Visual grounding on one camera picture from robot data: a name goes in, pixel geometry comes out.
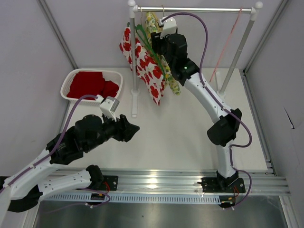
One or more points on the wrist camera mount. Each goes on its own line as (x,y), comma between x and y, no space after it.
(168,25)
(108,106)

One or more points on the white perforated plastic basket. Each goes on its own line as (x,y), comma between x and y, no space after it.
(114,76)

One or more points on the lemon print cloth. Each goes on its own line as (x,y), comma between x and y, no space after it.
(152,25)

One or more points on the pink hanger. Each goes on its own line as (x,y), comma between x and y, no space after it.
(226,45)

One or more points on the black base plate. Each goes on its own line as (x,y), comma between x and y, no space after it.
(213,185)
(110,183)

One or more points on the red folded cloth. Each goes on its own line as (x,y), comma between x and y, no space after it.
(91,83)

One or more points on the red poppy floral skirt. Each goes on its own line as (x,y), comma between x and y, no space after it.
(147,69)

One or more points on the white slotted cable duct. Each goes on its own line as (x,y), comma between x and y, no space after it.
(137,198)

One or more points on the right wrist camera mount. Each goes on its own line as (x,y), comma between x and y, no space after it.
(168,25)

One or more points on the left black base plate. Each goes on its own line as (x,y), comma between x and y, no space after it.
(110,183)

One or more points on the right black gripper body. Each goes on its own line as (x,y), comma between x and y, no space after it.
(159,46)

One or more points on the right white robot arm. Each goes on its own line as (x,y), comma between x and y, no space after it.
(225,124)

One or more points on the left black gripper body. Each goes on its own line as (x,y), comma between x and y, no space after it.
(111,129)

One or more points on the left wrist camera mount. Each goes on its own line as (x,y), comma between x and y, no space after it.
(108,106)

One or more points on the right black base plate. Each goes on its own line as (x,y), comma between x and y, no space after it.
(213,185)

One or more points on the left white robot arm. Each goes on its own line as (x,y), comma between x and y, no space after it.
(27,188)

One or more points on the aluminium mounting rail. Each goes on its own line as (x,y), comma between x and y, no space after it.
(186,182)

